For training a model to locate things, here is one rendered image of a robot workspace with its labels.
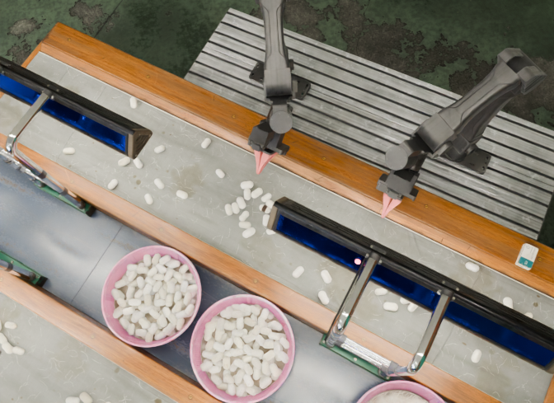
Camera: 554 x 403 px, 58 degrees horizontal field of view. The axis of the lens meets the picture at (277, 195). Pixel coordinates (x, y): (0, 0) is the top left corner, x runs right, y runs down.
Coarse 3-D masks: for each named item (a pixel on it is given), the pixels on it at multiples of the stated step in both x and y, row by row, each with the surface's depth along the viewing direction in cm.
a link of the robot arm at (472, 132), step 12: (516, 60) 116; (528, 60) 116; (516, 72) 116; (504, 96) 122; (492, 108) 126; (480, 120) 130; (468, 132) 134; (480, 132) 134; (456, 144) 139; (468, 144) 135
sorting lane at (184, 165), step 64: (64, 64) 162; (0, 128) 155; (64, 128) 154; (192, 128) 152; (128, 192) 145; (192, 192) 144; (320, 192) 142; (256, 256) 136; (320, 256) 136; (448, 256) 134; (384, 320) 129; (512, 384) 122
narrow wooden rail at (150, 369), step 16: (0, 272) 136; (0, 288) 135; (16, 288) 134; (32, 288) 134; (32, 304) 133; (48, 304) 132; (64, 304) 135; (48, 320) 131; (64, 320) 131; (80, 320) 131; (80, 336) 129; (96, 336) 129; (112, 336) 129; (112, 352) 127; (128, 352) 127; (144, 352) 132; (128, 368) 126; (144, 368) 125; (160, 368) 125; (160, 384) 124; (176, 384) 124; (192, 384) 124; (176, 400) 122; (192, 400) 122; (208, 400) 122
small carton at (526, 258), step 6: (522, 246) 131; (528, 246) 129; (522, 252) 128; (528, 252) 128; (534, 252) 128; (522, 258) 128; (528, 258) 128; (534, 258) 128; (516, 264) 129; (522, 264) 127; (528, 264) 127
